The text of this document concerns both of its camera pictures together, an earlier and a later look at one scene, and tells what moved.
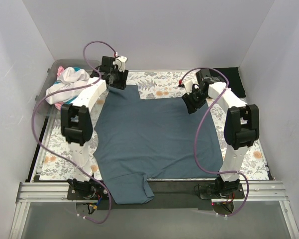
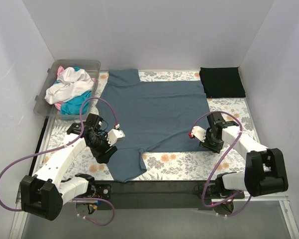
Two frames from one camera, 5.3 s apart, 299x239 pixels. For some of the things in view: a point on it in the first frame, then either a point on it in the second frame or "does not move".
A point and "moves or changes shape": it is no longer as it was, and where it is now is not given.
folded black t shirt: [236, 83] does not move
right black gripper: [193, 100] to [211, 145]
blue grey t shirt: [137, 139] moves or changes shape
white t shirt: [70, 78] does not move
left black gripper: [118, 80] to [105, 154]
